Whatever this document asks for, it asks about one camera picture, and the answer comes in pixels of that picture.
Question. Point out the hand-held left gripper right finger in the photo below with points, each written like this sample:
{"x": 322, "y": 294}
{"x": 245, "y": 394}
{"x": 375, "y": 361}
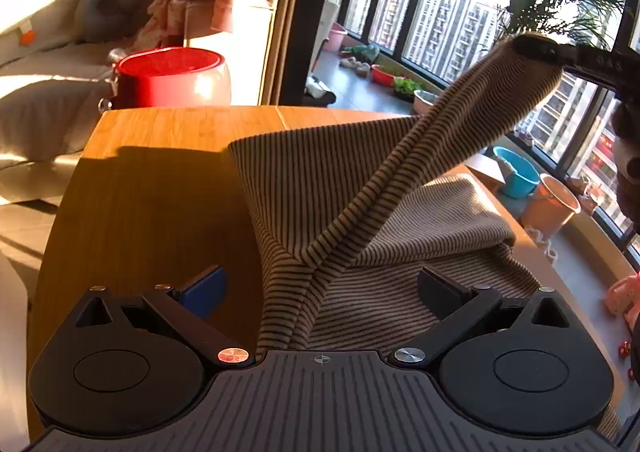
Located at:
{"x": 439, "y": 293}

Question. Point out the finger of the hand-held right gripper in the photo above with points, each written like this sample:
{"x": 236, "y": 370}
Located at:
{"x": 537, "y": 48}

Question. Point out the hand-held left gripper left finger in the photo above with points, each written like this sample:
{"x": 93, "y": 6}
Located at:
{"x": 202, "y": 294}

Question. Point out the grey striped sweater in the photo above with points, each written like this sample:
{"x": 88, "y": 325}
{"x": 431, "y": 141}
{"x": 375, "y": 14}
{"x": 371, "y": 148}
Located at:
{"x": 320, "y": 192}

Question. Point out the black framed window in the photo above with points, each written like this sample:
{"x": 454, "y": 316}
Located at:
{"x": 450, "y": 17}

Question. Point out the pink bowl with plant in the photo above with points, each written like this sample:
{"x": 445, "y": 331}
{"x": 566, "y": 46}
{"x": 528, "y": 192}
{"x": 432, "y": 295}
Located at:
{"x": 426, "y": 103}

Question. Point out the blue basin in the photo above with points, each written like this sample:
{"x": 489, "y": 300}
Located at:
{"x": 517, "y": 175}

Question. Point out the tray of green seedlings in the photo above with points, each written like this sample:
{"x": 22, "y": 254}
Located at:
{"x": 407, "y": 87}

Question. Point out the peach bucket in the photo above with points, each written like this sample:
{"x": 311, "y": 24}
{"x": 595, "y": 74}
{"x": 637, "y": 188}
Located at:
{"x": 550, "y": 207}

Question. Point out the red basin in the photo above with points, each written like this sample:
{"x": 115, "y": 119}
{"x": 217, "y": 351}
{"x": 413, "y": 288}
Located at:
{"x": 382, "y": 76}

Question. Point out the green plush toy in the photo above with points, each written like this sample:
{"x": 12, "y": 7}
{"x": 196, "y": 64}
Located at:
{"x": 367, "y": 52}

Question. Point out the pair of shoes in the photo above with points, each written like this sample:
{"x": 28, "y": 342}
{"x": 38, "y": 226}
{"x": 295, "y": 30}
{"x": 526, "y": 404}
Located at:
{"x": 354, "y": 66}

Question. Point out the pink toy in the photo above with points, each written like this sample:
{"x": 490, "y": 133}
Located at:
{"x": 625, "y": 299}

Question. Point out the pink basin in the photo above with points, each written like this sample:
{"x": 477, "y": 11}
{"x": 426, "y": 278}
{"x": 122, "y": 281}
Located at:
{"x": 335, "y": 38}

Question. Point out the white upright vacuum cleaner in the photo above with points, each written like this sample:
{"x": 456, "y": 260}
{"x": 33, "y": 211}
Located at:
{"x": 332, "y": 7}

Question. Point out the red bucket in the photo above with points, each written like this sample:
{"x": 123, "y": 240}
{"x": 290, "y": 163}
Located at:
{"x": 170, "y": 80}

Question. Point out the white cabinet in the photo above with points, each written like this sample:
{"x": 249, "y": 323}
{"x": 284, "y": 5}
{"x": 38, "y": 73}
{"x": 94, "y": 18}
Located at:
{"x": 240, "y": 57}

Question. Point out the beige curtain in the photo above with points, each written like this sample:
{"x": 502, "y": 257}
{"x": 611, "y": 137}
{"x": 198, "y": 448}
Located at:
{"x": 287, "y": 17}

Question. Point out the grey sofa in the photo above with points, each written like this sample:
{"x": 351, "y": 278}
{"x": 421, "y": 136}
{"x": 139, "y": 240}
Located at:
{"x": 40, "y": 92}

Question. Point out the grey neck pillow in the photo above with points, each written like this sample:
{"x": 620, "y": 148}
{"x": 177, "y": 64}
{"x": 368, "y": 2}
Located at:
{"x": 107, "y": 5}

